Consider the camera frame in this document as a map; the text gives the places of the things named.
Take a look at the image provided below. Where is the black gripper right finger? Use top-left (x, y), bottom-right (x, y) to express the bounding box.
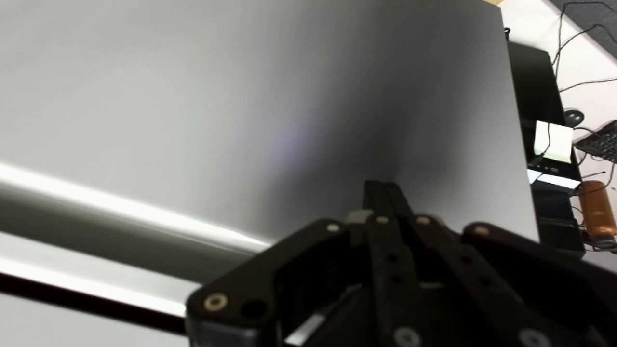
top-left (410, 214), bottom-right (617, 347)

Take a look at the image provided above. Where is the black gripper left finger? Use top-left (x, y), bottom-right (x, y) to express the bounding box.
top-left (185, 181), bottom-right (430, 347)

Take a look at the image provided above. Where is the black electronic box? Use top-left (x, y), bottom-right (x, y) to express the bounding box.
top-left (509, 42), bottom-right (584, 254)

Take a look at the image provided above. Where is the orange brown cylindrical object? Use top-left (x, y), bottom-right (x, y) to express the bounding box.
top-left (578, 181), bottom-right (617, 237)

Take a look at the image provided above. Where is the grey drawer front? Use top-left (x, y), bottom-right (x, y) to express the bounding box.
top-left (0, 0), bottom-right (534, 314)

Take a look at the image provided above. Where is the black cable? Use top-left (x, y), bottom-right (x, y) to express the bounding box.
top-left (551, 0), bottom-right (617, 131)

